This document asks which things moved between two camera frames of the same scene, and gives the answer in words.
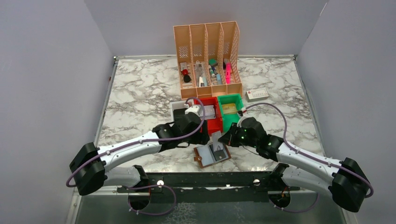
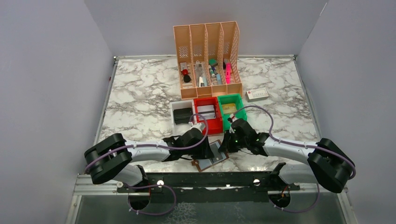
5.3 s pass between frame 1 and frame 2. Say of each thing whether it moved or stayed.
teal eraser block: stayed
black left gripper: moved
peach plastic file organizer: stayed
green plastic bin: stayed
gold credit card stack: stayed
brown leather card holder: moved
